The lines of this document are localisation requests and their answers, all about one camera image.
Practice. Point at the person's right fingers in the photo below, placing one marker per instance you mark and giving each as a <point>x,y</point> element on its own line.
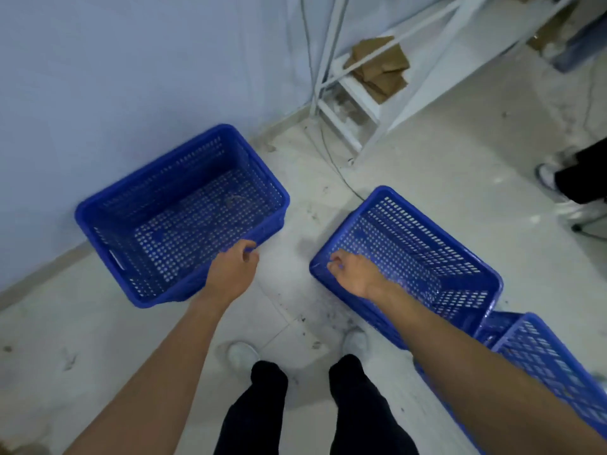
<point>337,260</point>

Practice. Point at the person's left white shoe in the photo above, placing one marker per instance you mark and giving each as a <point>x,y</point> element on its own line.
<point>243,354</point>

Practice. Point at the person's left hand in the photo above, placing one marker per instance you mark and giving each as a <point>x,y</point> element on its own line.
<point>230,274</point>

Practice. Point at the brown cardboard pieces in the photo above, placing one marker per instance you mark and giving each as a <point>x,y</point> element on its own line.
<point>381,70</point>

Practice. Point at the person's left forearm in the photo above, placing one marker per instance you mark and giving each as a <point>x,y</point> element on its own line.
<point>161,374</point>

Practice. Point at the person's right hand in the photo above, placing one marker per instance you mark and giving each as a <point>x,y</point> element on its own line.
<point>358,275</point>

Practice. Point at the blue perforated plastic crate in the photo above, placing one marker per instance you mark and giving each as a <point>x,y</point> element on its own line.
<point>180,222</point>
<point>417,251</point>
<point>545,355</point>

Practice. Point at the person's white shoe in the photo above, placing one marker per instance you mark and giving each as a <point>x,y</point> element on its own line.
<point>243,354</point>
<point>355,343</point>
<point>547,177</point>

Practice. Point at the person's left fingers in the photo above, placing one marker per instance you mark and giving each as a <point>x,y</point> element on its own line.
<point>246,248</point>

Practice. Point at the white metal shelf rack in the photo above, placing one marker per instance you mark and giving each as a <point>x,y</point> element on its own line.
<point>427,66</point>

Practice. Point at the person's right white shoe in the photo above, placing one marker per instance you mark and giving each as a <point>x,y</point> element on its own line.
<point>355,343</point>

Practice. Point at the person's right forearm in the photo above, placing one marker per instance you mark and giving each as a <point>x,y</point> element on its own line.
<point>450,364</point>

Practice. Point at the person's black trousers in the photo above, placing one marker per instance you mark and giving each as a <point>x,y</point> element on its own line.
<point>256,412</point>

